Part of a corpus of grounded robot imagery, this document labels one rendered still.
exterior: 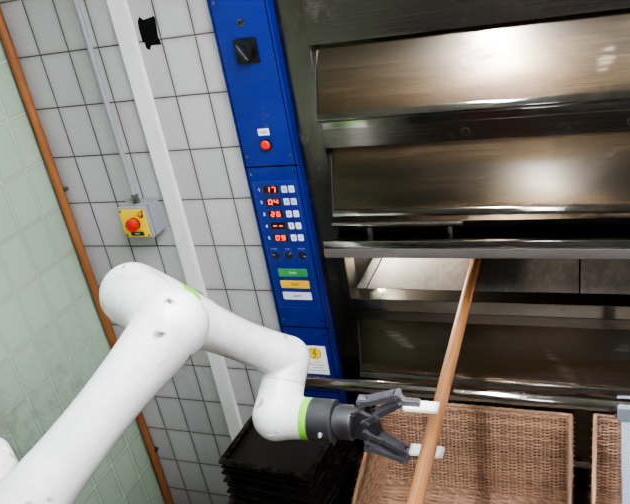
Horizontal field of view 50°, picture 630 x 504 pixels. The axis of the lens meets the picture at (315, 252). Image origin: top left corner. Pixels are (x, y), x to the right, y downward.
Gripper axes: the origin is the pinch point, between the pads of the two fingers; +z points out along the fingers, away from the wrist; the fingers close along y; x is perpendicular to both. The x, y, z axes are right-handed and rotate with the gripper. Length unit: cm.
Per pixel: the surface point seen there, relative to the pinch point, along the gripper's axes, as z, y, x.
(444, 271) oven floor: -8, 1, -69
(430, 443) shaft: 0.8, -1.4, 5.4
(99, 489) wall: -123, 62, -25
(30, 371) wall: -123, 8, -18
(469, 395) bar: 5.5, 2.4, -14.7
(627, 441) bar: 37.2, 8.1, -10.8
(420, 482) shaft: 0.7, -1.3, 15.7
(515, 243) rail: 14.7, -23.6, -37.6
